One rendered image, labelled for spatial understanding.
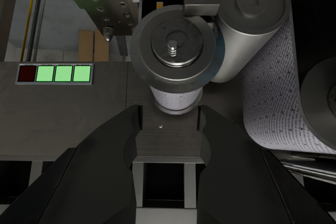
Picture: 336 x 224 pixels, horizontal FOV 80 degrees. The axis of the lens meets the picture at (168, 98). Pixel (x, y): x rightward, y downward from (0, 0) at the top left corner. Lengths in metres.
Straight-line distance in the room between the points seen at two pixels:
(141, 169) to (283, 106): 0.42
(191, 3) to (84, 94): 0.48
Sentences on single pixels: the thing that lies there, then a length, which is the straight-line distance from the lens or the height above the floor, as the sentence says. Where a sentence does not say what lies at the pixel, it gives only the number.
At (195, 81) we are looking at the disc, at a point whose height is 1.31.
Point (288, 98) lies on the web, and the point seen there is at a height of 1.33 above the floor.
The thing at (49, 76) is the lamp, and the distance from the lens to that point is 0.75.
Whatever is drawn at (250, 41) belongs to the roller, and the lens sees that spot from 0.36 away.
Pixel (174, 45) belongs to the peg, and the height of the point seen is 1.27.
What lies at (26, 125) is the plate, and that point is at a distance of 0.77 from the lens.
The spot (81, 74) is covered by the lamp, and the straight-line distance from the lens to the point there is 0.71.
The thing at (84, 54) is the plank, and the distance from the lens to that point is 2.89.
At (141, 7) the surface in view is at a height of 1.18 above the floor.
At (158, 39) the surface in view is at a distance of 0.31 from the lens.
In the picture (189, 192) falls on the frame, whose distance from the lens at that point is 0.64.
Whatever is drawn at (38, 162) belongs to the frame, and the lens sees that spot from 0.74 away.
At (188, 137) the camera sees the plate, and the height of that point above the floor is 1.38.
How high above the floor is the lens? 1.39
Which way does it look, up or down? 12 degrees down
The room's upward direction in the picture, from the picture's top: 179 degrees counter-clockwise
